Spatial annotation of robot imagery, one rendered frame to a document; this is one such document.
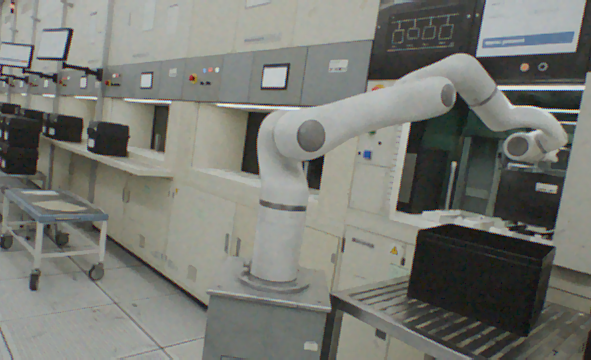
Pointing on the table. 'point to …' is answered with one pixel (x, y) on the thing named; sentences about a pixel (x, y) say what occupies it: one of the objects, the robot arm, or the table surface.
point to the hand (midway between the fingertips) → (547, 154)
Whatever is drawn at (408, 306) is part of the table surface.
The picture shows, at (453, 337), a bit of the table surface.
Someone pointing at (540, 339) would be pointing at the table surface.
